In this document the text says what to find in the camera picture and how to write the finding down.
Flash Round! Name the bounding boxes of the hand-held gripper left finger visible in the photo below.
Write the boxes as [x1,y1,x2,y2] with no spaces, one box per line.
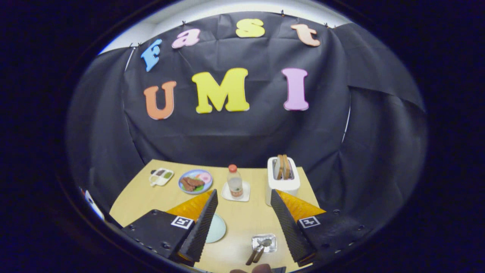
[121,189,219,267]

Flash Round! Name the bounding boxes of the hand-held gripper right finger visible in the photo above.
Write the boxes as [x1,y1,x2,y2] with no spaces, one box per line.
[271,189,374,267]

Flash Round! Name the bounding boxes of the metal spoon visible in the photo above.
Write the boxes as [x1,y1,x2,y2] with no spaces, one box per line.
[246,238,272,266]

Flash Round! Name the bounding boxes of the pale green plate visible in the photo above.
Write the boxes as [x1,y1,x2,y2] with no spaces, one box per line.
[205,213,227,243]

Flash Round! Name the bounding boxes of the perforated metal tray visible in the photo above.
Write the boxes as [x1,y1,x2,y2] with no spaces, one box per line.
[252,234,277,254]

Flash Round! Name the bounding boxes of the white toaster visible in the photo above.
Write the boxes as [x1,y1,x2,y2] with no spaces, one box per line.
[265,156,301,207]

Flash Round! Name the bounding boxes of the brown meat pieces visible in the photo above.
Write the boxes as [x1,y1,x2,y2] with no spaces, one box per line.
[180,177,205,191]

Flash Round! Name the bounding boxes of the clear water bottle red cap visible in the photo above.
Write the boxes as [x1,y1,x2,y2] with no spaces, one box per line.
[227,164,244,199]

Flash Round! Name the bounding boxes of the blue food plate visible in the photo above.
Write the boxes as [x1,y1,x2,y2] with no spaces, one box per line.
[178,169,213,195]

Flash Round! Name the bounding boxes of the white square coaster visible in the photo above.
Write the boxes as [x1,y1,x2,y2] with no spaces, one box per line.
[221,181,251,202]

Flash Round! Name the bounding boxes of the white divided sauce dish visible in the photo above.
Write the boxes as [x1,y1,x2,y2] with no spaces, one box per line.
[149,168,175,187]

